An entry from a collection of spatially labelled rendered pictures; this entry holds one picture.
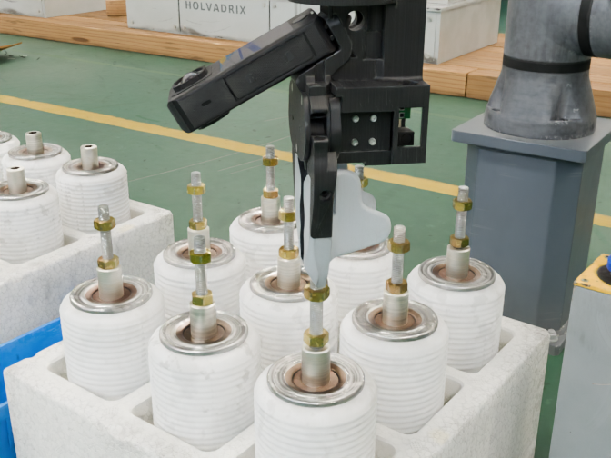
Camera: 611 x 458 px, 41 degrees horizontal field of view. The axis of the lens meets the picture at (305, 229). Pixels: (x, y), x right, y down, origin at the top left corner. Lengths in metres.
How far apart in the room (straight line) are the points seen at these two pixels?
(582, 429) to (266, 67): 0.41
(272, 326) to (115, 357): 0.14
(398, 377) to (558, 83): 0.55
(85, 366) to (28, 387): 0.06
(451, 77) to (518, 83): 1.57
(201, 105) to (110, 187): 0.61
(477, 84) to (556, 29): 1.57
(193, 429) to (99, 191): 0.50
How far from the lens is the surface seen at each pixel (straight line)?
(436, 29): 2.78
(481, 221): 1.17
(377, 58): 0.54
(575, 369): 0.71
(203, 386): 0.67
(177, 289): 0.82
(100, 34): 3.63
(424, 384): 0.71
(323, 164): 0.51
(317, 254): 0.55
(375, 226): 0.56
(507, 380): 0.79
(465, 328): 0.79
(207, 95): 0.52
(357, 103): 0.52
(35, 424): 0.82
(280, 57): 0.52
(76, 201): 1.12
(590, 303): 0.68
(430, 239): 1.54
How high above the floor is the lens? 0.59
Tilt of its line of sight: 22 degrees down
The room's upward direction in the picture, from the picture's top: straight up
